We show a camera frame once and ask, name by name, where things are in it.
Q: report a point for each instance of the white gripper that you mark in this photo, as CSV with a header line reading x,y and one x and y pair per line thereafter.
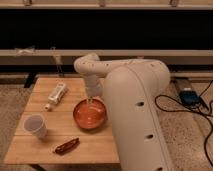
x,y
93,89

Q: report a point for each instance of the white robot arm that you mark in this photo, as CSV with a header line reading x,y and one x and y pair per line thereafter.
x,y
128,88

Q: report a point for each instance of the orange bowl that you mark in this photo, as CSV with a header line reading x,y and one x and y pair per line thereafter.
x,y
90,116

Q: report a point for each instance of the white tube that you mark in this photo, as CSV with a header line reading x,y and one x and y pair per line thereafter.
x,y
56,95

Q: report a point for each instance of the brown snack wrapper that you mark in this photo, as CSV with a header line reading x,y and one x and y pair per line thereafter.
x,y
62,149

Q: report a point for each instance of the wooden table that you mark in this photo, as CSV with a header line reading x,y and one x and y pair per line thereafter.
x,y
96,150

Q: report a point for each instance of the white plastic cup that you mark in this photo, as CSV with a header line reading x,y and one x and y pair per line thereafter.
x,y
35,125

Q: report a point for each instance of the blue device on floor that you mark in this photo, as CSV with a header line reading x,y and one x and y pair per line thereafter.
x,y
189,98

